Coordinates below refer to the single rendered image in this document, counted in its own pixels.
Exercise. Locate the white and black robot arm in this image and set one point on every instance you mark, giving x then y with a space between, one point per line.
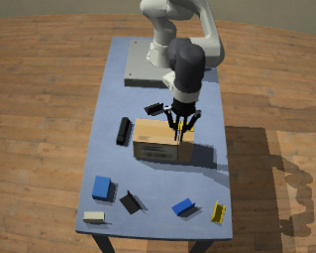
188 66

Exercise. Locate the tan cardboard box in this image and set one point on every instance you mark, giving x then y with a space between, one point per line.
153 139

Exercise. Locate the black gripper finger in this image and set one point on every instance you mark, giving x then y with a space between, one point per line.
192 121
167 111

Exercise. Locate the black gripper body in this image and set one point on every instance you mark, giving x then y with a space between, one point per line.
182 107

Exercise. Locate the blue box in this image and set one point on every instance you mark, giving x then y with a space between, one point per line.
101 188

